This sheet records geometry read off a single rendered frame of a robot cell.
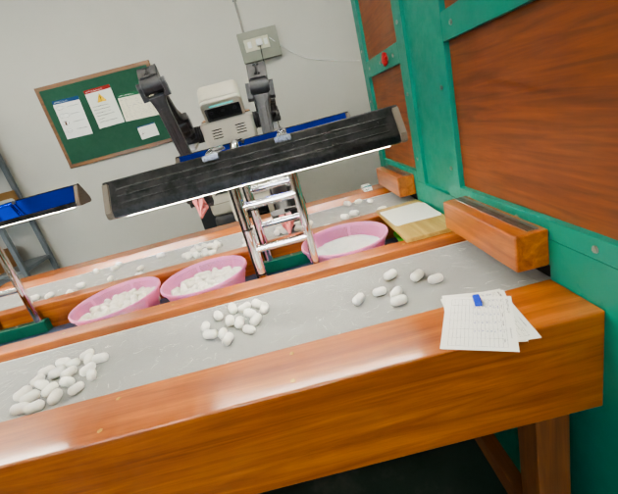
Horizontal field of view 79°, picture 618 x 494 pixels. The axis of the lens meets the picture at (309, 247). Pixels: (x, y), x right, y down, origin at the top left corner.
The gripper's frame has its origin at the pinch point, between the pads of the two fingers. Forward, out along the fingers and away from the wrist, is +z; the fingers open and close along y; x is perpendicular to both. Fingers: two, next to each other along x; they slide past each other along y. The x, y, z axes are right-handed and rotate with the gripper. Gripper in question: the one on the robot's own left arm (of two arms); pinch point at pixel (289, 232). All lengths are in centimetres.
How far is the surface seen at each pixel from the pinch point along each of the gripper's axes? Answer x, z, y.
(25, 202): -23, -25, -85
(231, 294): -26.6, 32.4, -17.1
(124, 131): 82, -200, -118
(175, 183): -59, 22, -17
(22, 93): 46, -228, -181
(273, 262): -4.2, 12.8, -7.6
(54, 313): -3, 9, -85
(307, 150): -59, 23, 10
